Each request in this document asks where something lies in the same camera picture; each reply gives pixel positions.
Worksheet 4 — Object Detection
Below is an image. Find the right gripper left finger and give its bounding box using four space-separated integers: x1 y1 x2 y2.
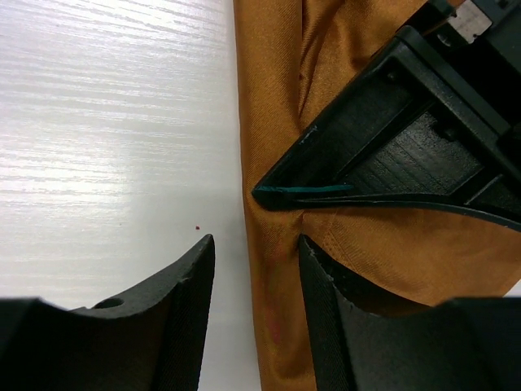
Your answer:
1 235 215 390

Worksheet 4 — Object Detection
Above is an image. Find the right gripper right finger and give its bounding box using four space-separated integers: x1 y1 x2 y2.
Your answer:
299 235 520 390

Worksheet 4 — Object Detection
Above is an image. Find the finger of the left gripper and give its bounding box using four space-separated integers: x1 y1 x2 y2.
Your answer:
286 193 520 232
252 26 520 212

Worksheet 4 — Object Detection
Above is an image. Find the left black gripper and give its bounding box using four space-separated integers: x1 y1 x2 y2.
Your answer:
398 0 521 164

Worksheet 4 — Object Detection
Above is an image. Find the orange cloth napkin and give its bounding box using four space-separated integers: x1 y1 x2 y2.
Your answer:
234 1 520 390

